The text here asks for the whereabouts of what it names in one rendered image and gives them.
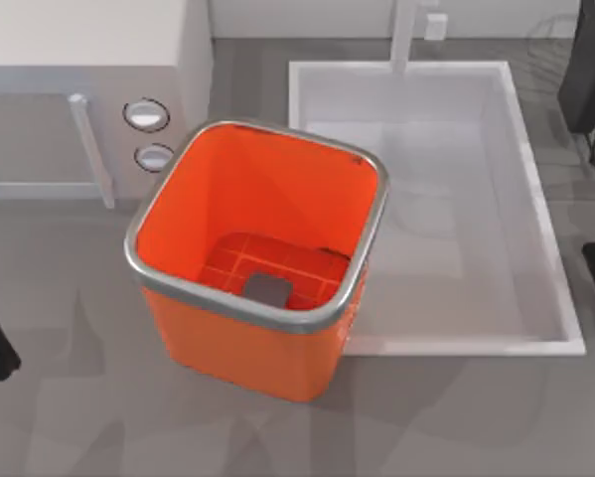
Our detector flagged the tall white tap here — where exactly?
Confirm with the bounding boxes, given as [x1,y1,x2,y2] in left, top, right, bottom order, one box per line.
[388,0,418,77]

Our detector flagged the metal microwave door handle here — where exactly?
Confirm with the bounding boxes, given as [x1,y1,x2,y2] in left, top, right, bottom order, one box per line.
[67,92,116,210]

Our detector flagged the microwave oven door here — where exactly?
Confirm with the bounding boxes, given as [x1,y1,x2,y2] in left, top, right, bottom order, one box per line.
[0,91,110,201]

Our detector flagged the small white microwave knob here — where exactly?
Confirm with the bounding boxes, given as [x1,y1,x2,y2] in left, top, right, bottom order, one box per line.
[133,143,176,174]

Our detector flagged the white sink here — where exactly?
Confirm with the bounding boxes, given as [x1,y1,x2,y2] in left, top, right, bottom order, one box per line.
[287,60,588,359]

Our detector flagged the pale microwave oven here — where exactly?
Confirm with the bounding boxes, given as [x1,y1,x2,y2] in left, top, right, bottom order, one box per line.
[0,0,215,210]

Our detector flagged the large white microwave knob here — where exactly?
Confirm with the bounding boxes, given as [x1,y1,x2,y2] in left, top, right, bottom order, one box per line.
[121,96,172,134]

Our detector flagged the orange bin with metal rim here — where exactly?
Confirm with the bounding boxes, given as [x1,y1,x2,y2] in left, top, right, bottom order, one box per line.
[122,118,391,404]

